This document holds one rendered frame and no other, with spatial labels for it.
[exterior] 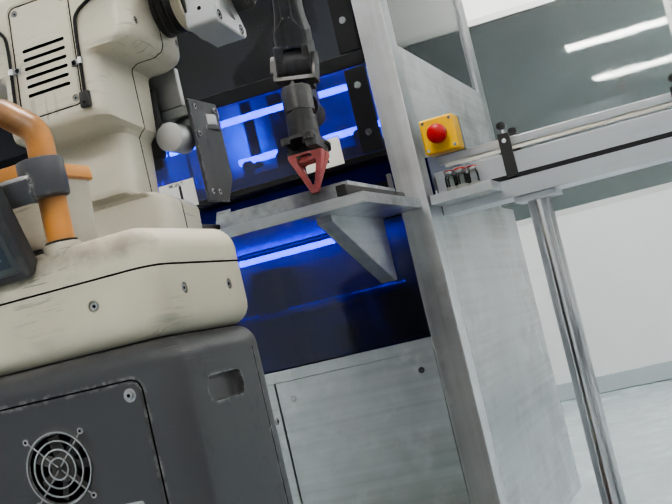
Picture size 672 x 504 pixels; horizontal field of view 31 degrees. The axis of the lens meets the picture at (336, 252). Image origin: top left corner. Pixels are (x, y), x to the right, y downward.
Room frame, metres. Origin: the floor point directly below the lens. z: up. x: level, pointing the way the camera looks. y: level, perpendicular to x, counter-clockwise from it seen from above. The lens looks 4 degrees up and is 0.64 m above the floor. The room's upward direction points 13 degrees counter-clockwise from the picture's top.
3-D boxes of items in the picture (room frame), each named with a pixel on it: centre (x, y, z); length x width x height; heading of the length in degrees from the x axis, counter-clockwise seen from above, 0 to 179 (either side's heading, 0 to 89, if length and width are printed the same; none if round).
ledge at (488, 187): (2.53, -0.29, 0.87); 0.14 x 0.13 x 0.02; 162
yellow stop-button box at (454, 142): (2.50, -0.27, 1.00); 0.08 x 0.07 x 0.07; 162
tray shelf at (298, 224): (2.45, 0.19, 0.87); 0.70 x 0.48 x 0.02; 72
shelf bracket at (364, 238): (2.36, -0.04, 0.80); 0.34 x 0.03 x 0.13; 162
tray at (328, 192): (2.41, 0.03, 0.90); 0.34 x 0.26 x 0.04; 163
